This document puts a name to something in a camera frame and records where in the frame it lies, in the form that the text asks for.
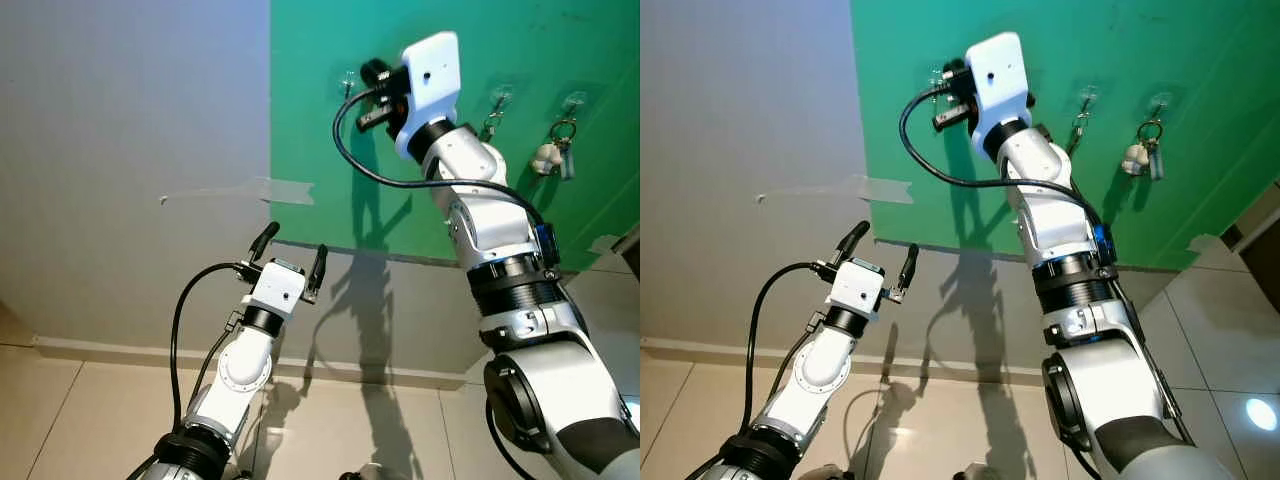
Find long beige masking tape strip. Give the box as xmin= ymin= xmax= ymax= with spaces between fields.
xmin=757 ymin=175 xmax=913 ymax=204
xmin=160 ymin=178 xmax=316 ymax=206

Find dark green poster board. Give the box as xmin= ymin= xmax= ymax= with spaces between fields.
xmin=850 ymin=0 xmax=1280 ymax=273
xmin=268 ymin=0 xmax=641 ymax=273

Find grey drawer cabinet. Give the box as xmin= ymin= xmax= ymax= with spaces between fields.
xmin=612 ymin=222 xmax=641 ymax=276
xmin=1222 ymin=180 xmax=1280 ymax=311

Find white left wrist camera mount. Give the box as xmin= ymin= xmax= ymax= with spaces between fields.
xmin=245 ymin=260 xmax=308 ymax=319
xmin=825 ymin=258 xmax=889 ymax=319

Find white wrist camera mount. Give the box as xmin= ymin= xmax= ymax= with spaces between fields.
xmin=825 ymin=258 xmax=889 ymax=319
xmin=392 ymin=31 xmax=462 ymax=161
xmin=965 ymin=31 xmax=1033 ymax=151
xmin=245 ymin=260 xmax=308 ymax=319

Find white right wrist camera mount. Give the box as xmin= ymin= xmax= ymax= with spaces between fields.
xmin=392 ymin=31 xmax=462 ymax=161
xmin=965 ymin=31 xmax=1033 ymax=151

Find keychain with white charm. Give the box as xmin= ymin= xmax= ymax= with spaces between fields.
xmin=1120 ymin=118 xmax=1167 ymax=183
xmin=528 ymin=118 xmax=579 ymax=181

